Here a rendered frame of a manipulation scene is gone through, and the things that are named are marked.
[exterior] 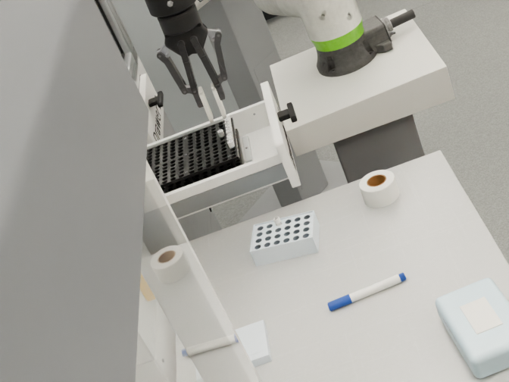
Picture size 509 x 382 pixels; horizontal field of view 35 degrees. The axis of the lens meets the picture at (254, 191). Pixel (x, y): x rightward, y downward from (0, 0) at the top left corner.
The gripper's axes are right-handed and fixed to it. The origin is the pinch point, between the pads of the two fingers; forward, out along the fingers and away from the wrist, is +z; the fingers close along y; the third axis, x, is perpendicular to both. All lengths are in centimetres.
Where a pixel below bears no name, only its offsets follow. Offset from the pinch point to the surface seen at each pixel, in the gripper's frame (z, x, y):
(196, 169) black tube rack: 11.0, 3.6, 7.5
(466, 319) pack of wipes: 19, 58, -29
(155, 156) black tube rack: 11.4, -8.5, 16.7
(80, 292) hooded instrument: -42, 111, -2
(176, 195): 12.6, 8.4, 12.6
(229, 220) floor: 101, -116, 24
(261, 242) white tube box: 21.3, 20.5, -1.2
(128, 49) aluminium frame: 2, -51, 21
